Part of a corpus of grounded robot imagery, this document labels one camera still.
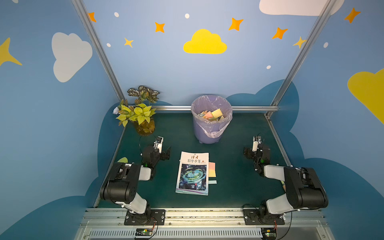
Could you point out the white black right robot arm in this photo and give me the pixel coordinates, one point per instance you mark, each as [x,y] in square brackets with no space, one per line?
[303,189]

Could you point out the green hand rake wooden handle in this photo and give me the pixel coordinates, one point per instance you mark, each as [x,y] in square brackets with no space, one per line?
[283,185]

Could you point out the left green circuit board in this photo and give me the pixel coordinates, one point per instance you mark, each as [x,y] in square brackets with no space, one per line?
[143,233]

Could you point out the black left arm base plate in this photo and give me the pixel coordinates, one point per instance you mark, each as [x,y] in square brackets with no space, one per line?
[150,217]

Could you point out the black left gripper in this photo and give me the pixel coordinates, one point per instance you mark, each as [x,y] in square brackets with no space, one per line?
[163,153]

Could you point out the green trowel wooden handle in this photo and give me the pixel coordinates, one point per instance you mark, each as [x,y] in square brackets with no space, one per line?
[123,160]

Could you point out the green circuit board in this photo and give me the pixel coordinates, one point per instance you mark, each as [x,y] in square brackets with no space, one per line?
[143,233]
[269,234]

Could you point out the science magazine book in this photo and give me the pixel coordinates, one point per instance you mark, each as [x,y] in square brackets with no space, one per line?
[193,174]

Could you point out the potted green plant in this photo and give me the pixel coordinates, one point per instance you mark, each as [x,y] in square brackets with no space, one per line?
[141,112]

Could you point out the pink sticky note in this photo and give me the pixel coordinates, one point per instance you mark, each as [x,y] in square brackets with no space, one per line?
[212,166]

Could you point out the discarded sticky notes pile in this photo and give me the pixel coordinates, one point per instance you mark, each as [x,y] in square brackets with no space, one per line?
[212,116]

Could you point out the aluminium front rail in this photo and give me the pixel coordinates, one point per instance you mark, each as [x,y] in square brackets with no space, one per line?
[202,224]

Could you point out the translucent bin liner bag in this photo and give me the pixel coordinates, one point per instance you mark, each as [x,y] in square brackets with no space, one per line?
[210,123]

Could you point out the aluminium frame right post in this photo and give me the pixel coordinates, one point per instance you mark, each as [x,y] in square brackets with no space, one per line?
[311,39]

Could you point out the right green circuit board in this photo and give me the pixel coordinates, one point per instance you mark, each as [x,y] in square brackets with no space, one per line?
[269,234]

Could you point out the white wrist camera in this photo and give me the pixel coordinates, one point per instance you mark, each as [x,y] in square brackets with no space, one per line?
[158,144]
[255,147]

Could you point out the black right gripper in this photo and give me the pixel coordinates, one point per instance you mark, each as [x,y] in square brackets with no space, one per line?
[250,152]

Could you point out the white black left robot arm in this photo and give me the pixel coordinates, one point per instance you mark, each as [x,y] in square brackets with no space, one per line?
[121,184]

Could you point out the aluminium frame post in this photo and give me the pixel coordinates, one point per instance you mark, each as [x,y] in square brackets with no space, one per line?
[311,39]
[90,29]

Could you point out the aluminium frame left post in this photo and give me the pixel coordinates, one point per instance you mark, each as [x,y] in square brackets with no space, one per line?
[90,29]

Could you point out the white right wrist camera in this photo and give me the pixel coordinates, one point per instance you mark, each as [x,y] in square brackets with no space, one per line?
[255,147]

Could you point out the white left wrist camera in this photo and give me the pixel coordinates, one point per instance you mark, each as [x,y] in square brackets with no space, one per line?
[158,144]

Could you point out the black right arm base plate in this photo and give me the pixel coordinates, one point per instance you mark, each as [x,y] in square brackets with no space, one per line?
[255,217]

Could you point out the purple trash bin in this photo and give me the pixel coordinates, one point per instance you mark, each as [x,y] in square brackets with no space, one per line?
[207,132]

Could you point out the yellow sticky note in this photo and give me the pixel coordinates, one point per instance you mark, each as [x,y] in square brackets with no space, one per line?
[212,173]

